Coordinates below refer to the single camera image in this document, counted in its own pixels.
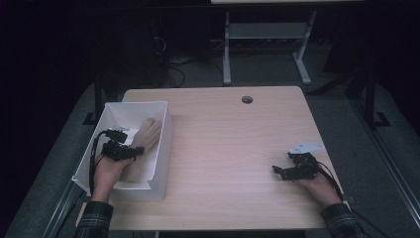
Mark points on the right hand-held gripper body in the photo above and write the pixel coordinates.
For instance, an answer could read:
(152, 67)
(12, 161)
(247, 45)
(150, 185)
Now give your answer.
(305, 167)

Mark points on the person's left hand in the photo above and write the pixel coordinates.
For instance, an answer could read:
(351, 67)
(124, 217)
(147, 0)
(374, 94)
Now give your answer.
(105, 178)

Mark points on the aluminium rail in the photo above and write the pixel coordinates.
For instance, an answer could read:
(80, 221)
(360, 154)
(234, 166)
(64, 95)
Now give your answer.
(389, 165)
(61, 211)

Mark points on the black metal stand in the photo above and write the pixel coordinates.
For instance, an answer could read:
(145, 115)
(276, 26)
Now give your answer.
(98, 99)
(370, 99)

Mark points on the grey metal table frame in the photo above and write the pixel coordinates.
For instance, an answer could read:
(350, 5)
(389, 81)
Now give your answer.
(267, 31)

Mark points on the person's right hand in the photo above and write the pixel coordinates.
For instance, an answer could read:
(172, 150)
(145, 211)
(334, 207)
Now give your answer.
(323, 191)

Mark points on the white box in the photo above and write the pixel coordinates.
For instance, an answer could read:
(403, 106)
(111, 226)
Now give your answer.
(158, 158)

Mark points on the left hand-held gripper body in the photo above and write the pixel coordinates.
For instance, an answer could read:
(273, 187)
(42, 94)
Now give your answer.
(115, 148)

